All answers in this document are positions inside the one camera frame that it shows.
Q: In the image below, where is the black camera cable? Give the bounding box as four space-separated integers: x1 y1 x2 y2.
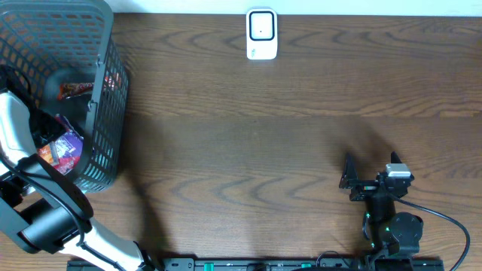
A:
387 191 471 271

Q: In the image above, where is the orange tissue pack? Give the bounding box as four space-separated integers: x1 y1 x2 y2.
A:
37 143 59 166

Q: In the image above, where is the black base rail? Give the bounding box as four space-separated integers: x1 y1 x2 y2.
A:
67 257 445 271

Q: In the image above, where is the red purple snack bag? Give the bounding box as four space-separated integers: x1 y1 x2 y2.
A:
49 114 84 175

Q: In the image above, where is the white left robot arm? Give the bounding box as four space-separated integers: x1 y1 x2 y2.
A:
1 65 163 270

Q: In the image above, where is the brown orange candy bar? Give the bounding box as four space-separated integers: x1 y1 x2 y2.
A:
57 83 94 100

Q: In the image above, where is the white barcode scanner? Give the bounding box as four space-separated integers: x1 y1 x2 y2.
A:
246 8 278 60

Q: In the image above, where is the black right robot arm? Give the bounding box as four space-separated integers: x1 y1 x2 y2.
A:
339 152 423 257

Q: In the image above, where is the dark grey plastic basket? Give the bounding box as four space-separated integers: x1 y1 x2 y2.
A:
1 0 129 193

